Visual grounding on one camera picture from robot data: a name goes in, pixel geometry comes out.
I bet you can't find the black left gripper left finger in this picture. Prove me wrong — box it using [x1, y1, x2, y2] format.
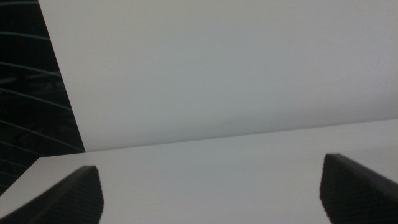
[0, 165, 104, 224]

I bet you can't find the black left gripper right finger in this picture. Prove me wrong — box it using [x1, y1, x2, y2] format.
[319, 153, 398, 224]

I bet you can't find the dark backdrop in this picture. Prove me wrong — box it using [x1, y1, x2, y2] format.
[0, 0, 86, 196]

